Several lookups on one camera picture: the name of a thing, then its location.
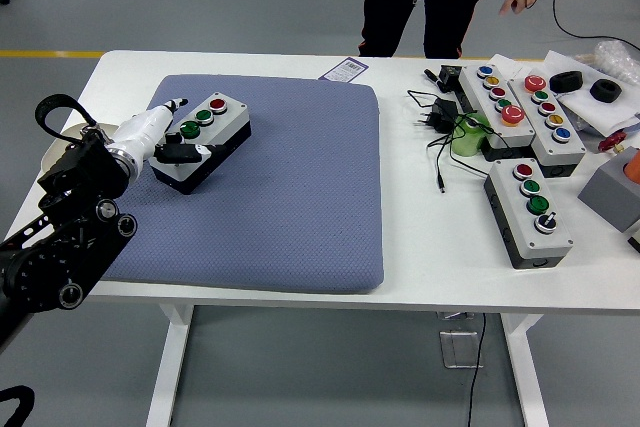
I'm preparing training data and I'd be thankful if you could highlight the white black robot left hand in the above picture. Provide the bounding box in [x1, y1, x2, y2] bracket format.
[108, 96, 229, 167]

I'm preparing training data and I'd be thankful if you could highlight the grey four-button control box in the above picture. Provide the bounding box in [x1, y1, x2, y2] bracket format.
[483, 157, 575, 271]
[148, 91, 251, 197]

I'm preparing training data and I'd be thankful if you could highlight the grey five-button control box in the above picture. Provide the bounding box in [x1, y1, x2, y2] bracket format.
[452, 65, 537, 163]
[507, 69, 587, 179]

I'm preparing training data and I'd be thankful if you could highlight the beige shallow dish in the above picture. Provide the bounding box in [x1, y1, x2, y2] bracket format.
[41, 122, 121, 183]

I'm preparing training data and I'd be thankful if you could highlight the small black device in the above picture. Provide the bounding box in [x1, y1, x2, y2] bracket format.
[438, 64, 469, 96]

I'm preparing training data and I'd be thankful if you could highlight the clear plastic bag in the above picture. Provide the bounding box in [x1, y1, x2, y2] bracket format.
[574, 40, 640, 86]

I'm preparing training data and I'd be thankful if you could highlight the purple label card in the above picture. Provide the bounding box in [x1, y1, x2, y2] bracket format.
[318, 56, 370, 83]

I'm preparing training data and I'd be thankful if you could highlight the white paper sheet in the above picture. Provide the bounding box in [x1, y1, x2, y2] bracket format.
[542, 50, 640, 139]

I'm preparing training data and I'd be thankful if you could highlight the black power adapter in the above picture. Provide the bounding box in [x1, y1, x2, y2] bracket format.
[413, 98, 459, 134]

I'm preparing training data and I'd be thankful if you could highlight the blue-grey textured mat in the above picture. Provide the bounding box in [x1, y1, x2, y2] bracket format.
[97, 74, 386, 295]

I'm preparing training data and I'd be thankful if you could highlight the orange cylinder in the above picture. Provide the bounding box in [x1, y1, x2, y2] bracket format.
[621, 149, 640, 183]

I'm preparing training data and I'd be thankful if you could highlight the grey block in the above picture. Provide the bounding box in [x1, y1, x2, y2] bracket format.
[578, 146, 640, 234]

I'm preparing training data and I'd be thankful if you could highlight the white table leg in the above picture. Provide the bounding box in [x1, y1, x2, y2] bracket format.
[499, 314, 551, 427]
[145, 304, 196, 427]

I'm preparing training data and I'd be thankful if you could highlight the silver floor socket plate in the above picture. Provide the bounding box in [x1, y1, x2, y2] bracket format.
[438, 329, 485, 370]

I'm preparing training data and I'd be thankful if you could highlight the black looping floor cable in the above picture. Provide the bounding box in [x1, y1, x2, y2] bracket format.
[537, 0, 640, 54]

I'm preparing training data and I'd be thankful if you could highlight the black foam ring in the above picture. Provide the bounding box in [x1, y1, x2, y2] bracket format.
[589, 79, 624, 104]
[548, 70, 584, 95]

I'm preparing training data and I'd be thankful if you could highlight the red valve handle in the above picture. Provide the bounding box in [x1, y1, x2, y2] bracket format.
[598, 130, 629, 153]

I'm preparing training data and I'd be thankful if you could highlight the black adapter cord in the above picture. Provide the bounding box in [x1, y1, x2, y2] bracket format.
[407, 89, 511, 195]

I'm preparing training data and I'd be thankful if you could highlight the black hanging cable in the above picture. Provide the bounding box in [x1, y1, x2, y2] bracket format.
[467, 314, 487, 427]

